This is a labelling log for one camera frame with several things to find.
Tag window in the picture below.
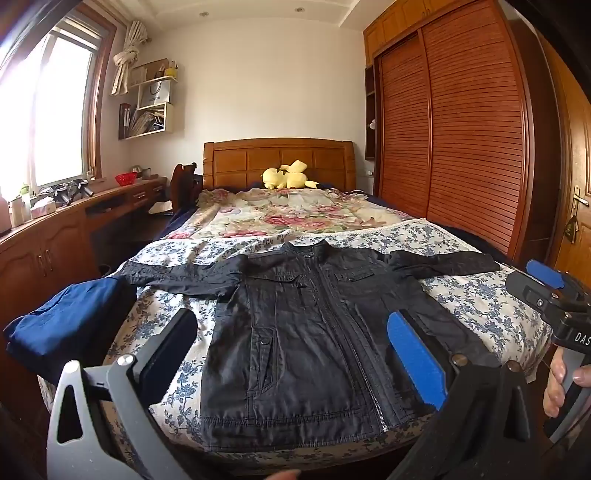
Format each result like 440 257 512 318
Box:
0 14 116 188

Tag black jacket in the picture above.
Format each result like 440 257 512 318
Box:
121 239 504 452

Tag white wall shelf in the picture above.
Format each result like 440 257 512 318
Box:
110 58 179 140

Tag white bottle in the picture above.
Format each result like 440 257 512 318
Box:
9 196 27 228

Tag yellow plush toy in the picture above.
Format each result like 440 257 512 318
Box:
261 160 320 190

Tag wooden slatted wardrobe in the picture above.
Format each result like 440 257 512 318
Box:
362 0 548 261

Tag folded navy blue clothes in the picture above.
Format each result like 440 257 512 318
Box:
4 276 137 386

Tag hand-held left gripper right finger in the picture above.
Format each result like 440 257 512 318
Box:
385 310 555 480

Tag person's right hand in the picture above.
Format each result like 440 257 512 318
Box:
542 346 591 418

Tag person's left hand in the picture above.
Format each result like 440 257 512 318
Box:
249 469 302 480

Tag blue floral blanket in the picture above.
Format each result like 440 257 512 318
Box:
37 219 555 464

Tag wooden desk cabinet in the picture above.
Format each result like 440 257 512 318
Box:
0 176 169 324

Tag black device on desk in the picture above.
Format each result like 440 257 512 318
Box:
50 180 96 207

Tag pink floral quilt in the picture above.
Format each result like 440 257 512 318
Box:
161 187 416 241

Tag tied cream curtain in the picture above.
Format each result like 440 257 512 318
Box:
112 21 148 96

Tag wooden chair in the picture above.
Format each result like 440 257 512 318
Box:
168 161 204 219

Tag white paper bag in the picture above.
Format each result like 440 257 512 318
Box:
140 81 172 108

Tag wooden bed headboard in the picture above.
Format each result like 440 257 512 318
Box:
203 137 357 191

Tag black binders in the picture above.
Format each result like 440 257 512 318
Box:
118 102 133 140

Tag wooden door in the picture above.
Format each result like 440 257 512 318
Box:
538 37 591 289

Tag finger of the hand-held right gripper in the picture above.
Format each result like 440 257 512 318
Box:
526 260 573 292
505 272 557 320

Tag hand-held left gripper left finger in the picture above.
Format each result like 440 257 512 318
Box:
46 308 199 480

